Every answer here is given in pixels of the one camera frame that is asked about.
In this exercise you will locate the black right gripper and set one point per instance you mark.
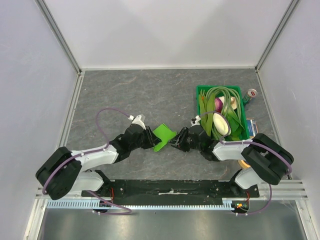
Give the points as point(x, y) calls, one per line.
point(183, 140)

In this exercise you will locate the green paper box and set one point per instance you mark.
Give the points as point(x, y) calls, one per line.
point(165, 134)

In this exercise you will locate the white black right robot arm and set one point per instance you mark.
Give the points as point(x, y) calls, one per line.
point(268, 161)

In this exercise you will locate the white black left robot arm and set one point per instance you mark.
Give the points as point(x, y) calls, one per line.
point(66, 171)

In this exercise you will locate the blue small box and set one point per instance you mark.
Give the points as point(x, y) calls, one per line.
point(252, 127)

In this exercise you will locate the white radish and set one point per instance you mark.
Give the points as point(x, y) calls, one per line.
point(221, 124)

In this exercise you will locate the purple onion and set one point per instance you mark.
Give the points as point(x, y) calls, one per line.
point(218, 104)

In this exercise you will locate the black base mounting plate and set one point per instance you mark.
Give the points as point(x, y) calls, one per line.
point(140, 192)

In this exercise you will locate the green plastic crate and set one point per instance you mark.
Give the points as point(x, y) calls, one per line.
point(200, 105)

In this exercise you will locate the yellow masking tape roll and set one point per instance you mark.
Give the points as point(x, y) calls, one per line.
point(243, 164)

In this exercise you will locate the green long beans bundle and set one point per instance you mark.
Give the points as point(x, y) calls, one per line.
point(230, 100)

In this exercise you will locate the green red drink can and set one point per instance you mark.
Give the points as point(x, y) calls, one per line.
point(249, 95)

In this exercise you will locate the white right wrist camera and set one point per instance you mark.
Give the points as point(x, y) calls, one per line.
point(196, 121)

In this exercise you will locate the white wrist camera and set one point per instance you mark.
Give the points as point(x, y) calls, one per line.
point(196, 121)
point(138, 120)

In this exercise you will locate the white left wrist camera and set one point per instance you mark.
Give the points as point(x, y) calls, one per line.
point(138, 120)

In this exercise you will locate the light blue cable duct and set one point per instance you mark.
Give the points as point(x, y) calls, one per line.
point(96, 204)

